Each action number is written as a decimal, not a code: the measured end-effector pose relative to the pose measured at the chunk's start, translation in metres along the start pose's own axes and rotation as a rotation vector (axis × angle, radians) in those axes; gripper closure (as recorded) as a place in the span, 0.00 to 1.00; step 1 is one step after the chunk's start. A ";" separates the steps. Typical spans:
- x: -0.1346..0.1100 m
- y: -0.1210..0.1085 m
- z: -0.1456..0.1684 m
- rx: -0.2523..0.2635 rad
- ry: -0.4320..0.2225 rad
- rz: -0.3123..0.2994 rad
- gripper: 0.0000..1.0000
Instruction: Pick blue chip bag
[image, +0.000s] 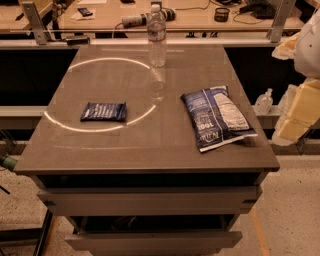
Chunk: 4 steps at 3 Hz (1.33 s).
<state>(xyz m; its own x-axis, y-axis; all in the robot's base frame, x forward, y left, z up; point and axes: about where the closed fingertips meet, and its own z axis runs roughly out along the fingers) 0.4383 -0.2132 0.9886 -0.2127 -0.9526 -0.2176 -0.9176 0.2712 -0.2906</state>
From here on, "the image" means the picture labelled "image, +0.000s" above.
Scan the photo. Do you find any yellow foam padded gripper finger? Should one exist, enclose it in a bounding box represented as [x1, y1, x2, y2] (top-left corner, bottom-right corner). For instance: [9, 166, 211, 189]
[272, 78, 320, 146]
[272, 32, 300, 60]

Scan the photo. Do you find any large blue chip bag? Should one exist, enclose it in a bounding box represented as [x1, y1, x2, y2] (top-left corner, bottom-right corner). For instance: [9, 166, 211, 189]
[181, 86, 257, 153]

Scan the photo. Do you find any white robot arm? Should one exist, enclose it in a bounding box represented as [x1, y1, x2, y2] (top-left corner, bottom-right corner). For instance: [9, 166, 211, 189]
[272, 10, 320, 146]

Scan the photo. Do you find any clear hand sanitizer bottle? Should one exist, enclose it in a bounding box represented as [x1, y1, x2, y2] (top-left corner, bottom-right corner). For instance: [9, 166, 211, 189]
[254, 88, 273, 115]

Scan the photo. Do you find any black mesh pen cup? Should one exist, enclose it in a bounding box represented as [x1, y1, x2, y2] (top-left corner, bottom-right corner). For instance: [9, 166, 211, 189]
[214, 7, 230, 22]

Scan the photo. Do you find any upper grey cabinet drawer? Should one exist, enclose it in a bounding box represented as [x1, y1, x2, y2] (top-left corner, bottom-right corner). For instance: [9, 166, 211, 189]
[38, 186, 262, 216]

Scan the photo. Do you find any grey cabinet drawer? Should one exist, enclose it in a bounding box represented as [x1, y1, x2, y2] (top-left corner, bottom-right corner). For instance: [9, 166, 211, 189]
[65, 231, 242, 255]
[38, 186, 262, 216]

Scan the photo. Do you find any clear plastic water bottle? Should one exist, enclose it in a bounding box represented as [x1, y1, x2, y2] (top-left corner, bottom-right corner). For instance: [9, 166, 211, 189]
[147, 4, 166, 67]

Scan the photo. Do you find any white power strip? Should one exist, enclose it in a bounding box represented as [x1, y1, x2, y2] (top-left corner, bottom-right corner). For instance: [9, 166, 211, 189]
[122, 9, 176, 28]

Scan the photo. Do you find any lower grey cabinet drawer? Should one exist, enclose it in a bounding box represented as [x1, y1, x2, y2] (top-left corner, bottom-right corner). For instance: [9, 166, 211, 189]
[65, 231, 242, 255]

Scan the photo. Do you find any small dark blue snack packet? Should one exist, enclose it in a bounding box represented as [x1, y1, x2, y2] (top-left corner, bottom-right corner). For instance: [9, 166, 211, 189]
[80, 102, 126, 122]

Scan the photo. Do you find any black smartphone on desk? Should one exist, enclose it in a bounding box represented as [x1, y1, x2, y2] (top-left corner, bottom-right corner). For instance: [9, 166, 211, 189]
[78, 8, 93, 17]

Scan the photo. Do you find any green capped tube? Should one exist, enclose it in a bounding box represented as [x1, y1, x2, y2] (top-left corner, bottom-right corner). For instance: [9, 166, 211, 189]
[0, 155, 17, 171]

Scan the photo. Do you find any right metal bracket post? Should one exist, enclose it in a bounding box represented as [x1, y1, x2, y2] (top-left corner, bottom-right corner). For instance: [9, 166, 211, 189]
[267, 0, 296, 43]

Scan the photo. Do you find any metal bracket post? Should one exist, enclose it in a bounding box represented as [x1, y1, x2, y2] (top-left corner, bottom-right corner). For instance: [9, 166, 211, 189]
[21, 1, 49, 45]
[267, 0, 296, 43]

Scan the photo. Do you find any black device with cables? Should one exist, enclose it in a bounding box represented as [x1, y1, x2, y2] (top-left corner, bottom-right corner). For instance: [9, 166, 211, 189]
[239, 0, 276, 19]

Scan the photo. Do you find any left metal bracket post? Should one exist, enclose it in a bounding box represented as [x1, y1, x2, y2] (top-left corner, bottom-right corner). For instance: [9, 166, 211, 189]
[21, 1, 49, 45]

